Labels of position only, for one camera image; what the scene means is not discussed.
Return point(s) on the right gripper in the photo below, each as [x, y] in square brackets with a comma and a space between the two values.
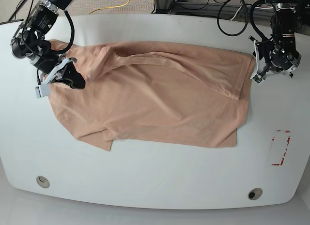
[61, 71]

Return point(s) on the left table grommet hole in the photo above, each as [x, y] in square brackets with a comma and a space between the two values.
[43, 182]

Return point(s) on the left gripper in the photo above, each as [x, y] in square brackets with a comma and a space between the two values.
[273, 59]

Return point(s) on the peach t-shirt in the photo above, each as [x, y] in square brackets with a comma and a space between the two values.
[156, 91]

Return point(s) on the right table grommet hole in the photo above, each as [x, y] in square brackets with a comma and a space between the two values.
[255, 194]

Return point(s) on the table grommet hole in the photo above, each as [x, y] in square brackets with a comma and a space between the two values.
[43, 182]
[255, 194]

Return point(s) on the red tape rectangle marking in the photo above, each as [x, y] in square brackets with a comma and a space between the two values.
[279, 145]

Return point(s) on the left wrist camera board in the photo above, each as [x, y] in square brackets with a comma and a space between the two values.
[257, 79]

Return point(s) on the aluminium frame stand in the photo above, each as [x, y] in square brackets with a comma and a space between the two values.
[208, 8]

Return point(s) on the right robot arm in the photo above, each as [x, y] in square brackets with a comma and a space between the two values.
[29, 42]

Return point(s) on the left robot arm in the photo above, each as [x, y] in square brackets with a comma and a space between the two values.
[282, 22]

